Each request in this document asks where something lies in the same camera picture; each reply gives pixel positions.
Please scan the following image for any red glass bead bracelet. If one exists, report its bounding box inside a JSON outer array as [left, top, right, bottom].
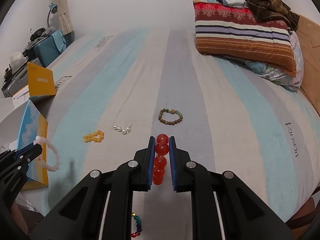
[[152, 133, 171, 185]]

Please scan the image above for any pink white bead bracelet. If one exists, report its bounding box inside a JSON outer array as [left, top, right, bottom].
[[35, 135, 61, 172]]

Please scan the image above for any white pearl necklace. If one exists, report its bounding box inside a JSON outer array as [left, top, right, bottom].
[[113, 123, 133, 135]]

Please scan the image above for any brown wooden bead bracelet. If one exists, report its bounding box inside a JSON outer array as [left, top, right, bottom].
[[158, 108, 183, 126]]

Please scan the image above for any yellow amber bead bracelet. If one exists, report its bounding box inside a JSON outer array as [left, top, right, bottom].
[[82, 129, 105, 144]]

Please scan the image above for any multicolour glass bead bracelet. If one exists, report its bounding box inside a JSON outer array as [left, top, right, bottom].
[[130, 212, 143, 238]]

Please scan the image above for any blue yellow cardboard box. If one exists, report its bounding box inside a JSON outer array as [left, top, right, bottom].
[[0, 61, 57, 190]]

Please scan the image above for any grey suitcase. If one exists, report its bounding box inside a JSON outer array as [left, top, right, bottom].
[[1, 57, 29, 98]]

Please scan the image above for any striped bed sheet mattress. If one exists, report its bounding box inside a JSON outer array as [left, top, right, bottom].
[[39, 26, 320, 230]]

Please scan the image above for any teal suitcase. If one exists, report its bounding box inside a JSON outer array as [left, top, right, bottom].
[[33, 30, 75, 67]]

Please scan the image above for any blue desk lamp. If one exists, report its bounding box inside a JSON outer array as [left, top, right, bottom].
[[47, 3, 58, 28]]

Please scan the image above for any floral light pillow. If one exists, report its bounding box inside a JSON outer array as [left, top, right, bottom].
[[238, 31, 304, 92]]

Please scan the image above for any striped red orange pillow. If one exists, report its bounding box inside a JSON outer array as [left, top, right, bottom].
[[193, 0, 297, 77]]

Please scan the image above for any beige curtain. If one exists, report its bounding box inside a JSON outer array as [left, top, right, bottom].
[[54, 0, 74, 35]]

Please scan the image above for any brown blanket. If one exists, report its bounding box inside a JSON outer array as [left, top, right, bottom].
[[245, 0, 300, 31]]

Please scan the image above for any wooden headboard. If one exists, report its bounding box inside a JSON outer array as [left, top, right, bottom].
[[296, 15, 320, 114]]

